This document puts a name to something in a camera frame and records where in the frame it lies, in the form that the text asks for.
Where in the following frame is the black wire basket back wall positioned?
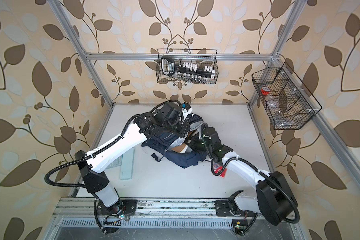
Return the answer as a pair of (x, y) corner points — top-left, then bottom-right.
(154, 48), (219, 85)

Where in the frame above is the black socket wrench set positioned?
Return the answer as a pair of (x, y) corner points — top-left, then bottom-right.
(159, 56), (217, 79)

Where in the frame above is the navy blue student backpack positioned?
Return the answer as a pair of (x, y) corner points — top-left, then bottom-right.
(141, 114), (207, 169)

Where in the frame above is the black wire basket wall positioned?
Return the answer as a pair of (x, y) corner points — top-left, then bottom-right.
(154, 48), (219, 85)
(252, 62), (322, 130)

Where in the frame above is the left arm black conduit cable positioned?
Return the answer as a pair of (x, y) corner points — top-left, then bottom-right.
(44, 99), (184, 189)

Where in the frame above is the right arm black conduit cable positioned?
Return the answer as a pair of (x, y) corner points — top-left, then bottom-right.
(209, 157), (301, 235)

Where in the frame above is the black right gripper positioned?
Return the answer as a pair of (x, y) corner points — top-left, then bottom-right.
(184, 134), (213, 154)

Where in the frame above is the red capped clear bottle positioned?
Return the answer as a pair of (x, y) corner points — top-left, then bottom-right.
(261, 86), (272, 99)

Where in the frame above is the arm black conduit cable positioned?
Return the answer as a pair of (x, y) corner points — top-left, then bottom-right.
(209, 157), (301, 235)
(44, 99), (184, 189)

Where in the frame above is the black wire basket right wall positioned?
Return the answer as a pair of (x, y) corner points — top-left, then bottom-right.
(252, 62), (322, 130)

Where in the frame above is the aluminium cage frame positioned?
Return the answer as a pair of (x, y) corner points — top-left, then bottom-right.
(46, 0), (360, 208)

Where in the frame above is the red stationery blister pack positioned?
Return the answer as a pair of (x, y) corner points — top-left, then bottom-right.
(213, 163), (227, 178)

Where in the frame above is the mint green pencil case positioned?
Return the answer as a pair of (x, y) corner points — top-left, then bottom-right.
(120, 148), (135, 181)

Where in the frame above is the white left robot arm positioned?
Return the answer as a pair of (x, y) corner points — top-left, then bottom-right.
(79, 101), (193, 208)

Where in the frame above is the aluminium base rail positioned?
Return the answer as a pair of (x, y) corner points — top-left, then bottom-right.
(53, 197), (255, 219)

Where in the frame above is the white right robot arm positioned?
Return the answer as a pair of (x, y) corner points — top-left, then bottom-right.
(199, 123), (301, 226)

